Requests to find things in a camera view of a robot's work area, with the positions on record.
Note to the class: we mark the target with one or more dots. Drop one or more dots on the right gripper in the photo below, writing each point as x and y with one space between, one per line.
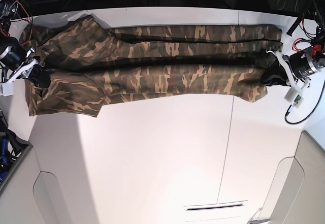
17 63

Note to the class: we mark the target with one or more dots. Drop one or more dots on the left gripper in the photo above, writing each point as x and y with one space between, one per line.
293 70

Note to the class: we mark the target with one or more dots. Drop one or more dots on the camouflage T-shirt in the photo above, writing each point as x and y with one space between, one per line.
90 66

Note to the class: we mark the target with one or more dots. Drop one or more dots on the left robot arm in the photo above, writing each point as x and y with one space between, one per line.
313 41

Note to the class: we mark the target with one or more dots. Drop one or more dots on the bin with blue items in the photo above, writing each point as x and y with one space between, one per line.
13 152

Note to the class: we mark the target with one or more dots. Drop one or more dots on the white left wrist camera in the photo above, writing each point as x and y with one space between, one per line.
294 97

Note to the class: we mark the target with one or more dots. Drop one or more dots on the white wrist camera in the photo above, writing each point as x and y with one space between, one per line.
294 97
7 89

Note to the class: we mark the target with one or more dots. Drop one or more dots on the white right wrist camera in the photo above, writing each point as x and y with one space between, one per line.
7 89

